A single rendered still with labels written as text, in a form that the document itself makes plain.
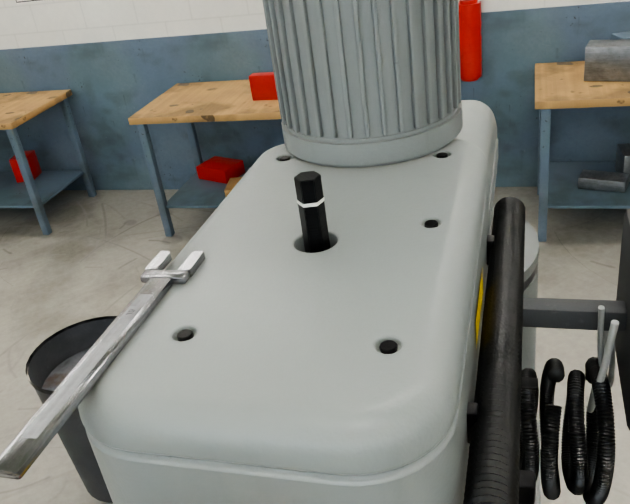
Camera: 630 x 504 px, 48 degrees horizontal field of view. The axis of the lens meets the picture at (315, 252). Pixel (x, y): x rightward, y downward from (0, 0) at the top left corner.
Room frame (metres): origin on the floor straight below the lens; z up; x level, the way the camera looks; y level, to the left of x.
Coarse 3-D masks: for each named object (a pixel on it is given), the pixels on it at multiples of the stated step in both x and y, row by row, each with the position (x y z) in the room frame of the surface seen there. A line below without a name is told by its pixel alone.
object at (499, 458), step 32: (512, 224) 0.65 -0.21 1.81; (512, 256) 0.59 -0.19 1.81; (512, 288) 0.53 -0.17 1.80; (512, 320) 0.49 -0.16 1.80; (480, 352) 0.46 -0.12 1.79; (512, 352) 0.45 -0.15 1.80; (480, 384) 0.42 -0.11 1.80; (512, 384) 0.41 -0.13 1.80; (480, 416) 0.38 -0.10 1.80; (512, 416) 0.38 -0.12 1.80; (480, 448) 0.35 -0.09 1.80; (512, 448) 0.35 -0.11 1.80; (480, 480) 0.32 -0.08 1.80; (512, 480) 0.32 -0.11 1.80
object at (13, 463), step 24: (192, 264) 0.50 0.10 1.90; (144, 288) 0.47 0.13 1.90; (168, 288) 0.47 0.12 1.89; (144, 312) 0.44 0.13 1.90; (120, 336) 0.41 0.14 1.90; (96, 360) 0.39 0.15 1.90; (72, 384) 0.36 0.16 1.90; (48, 408) 0.34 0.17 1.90; (72, 408) 0.34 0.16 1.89; (24, 432) 0.32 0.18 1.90; (48, 432) 0.32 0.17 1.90; (0, 456) 0.31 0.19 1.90; (24, 456) 0.30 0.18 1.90
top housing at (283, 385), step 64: (256, 192) 0.64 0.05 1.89; (384, 192) 0.60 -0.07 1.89; (448, 192) 0.58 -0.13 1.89; (256, 256) 0.51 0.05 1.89; (320, 256) 0.49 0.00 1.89; (384, 256) 0.48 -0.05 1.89; (448, 256) 0.47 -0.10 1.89; (192, 320) 0.43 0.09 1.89; (256, 320) 0.42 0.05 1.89; (320, 320) 0.40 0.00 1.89; (384, 320) 0.39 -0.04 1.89; (448, 320) 0.39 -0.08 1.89; (128, 384) 0.36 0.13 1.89; (192, 384) 0.35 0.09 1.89; (256, 384) 0.35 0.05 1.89; (320, 384) 0.34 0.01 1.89; (384, 384) 0.33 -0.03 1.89; (448, 384) 0.33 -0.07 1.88; (128, 448) 0.34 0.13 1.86; (192, 448) 0.32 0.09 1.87; (256, 448) 0.31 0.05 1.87; (320, 448) 0.30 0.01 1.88; (384, 448) 0.29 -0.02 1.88; (448, 448) 0.31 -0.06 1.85
